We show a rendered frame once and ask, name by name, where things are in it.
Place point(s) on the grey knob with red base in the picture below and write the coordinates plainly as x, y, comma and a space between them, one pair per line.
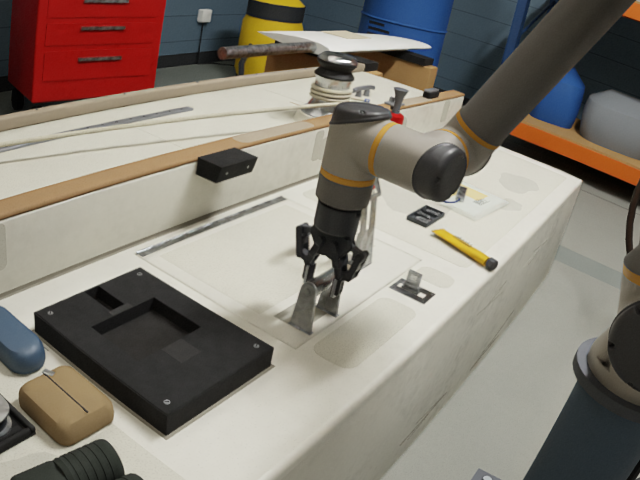
399, 95

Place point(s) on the orange and blue shelf unit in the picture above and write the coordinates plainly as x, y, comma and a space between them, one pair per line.
575, 142

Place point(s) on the rusty metal rod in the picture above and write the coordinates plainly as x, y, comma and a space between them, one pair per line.
265, 49

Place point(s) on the blue drum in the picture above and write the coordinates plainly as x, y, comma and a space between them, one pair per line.
405, 22

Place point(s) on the dark green binoculars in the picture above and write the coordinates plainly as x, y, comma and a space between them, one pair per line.
85, 462

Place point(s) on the white wall socket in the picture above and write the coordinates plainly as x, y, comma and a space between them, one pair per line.
204, 16

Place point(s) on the red tool cabinet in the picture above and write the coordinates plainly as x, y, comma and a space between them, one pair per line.
85, 45

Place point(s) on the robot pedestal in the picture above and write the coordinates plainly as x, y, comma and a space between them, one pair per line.
585, 440

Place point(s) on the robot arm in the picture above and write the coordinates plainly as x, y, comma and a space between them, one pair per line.
440, 145

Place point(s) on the silver staple plate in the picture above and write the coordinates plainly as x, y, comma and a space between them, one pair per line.
412, 287

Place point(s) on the black foam tray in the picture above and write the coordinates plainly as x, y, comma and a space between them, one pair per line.
150, 350

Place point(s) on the small black slotted tray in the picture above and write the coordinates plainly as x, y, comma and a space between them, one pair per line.
425, 216

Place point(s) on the white plastic container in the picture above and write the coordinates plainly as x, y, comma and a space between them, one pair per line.
612, 125

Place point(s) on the grey piano hinge strip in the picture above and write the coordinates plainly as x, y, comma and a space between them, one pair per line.
210, 226

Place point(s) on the silver metal hasp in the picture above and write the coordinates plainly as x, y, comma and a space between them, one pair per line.
306, 310

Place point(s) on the small black block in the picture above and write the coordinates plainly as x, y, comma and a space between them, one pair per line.
431, 93

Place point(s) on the grey metal track strip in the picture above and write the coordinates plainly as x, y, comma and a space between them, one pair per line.
130, 119

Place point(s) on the brown cardboard box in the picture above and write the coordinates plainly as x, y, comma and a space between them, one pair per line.
400, 70

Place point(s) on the grey deck cleat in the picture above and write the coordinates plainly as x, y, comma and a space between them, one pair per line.
363, 91

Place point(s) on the yellow and black cylinder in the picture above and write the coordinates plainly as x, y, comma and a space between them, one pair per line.
272, 25

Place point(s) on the white boat cockpit body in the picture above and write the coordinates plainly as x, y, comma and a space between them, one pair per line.
400, 360

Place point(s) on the white paper packet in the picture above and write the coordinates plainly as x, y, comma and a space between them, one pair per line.
480, 202

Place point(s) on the silver deck winch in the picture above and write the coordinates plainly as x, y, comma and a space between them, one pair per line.
334, 75

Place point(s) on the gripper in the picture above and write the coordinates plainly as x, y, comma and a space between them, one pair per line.
337, 220

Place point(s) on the black square base fitting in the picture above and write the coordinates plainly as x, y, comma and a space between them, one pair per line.
12, 425

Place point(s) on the white flat board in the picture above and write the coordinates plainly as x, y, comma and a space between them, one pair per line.
350, 41

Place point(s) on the blue rounded fender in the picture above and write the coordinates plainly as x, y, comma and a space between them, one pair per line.
562, 100

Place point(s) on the tan zip pouch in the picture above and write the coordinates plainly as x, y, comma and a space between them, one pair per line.
65, 405

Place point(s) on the black block on coaming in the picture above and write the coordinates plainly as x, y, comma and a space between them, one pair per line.
225, 165

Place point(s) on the yellow marker pen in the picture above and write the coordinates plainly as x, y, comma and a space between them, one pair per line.
462, 247

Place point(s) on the blue-grey rounded pouch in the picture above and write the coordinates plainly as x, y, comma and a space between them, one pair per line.
17, 345

